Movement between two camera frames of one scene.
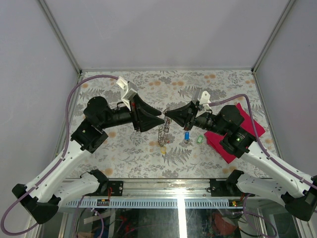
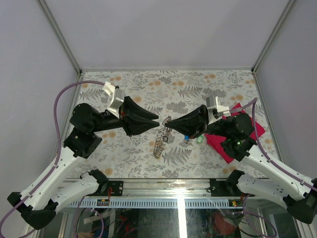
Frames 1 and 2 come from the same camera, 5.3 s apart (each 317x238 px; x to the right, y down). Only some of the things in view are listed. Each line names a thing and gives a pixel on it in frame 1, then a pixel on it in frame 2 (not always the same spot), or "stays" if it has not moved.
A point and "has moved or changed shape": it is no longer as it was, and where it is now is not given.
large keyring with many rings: (164, 135) has moved or changed shape
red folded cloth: (214, 138) stays
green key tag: (199, 139) stays
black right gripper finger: (183, 110) -> (196, 116)
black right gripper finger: (181, 116) -> (189, 127)
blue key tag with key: (186, 136) stays
